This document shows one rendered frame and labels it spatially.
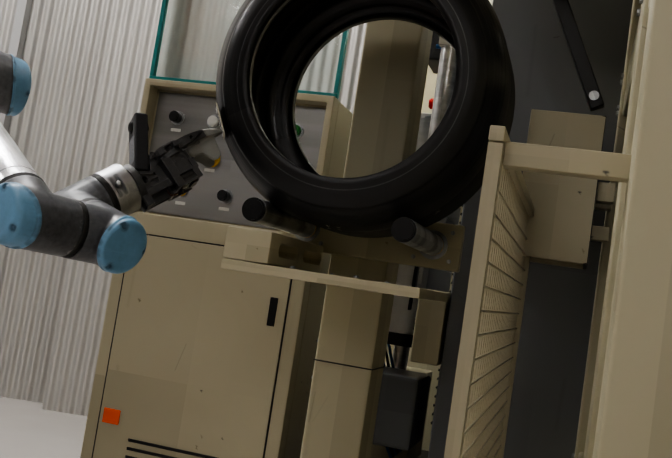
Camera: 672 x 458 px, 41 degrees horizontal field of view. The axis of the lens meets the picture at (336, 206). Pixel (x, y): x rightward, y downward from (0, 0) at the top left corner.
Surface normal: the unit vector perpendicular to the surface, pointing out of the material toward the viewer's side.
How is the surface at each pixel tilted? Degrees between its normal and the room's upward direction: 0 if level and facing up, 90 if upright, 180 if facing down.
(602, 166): 90
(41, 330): 90
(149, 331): 90
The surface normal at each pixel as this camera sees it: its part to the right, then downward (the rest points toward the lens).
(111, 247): 0.74, 0.31
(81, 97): 0.00, -0.08
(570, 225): -0.25, -0.12
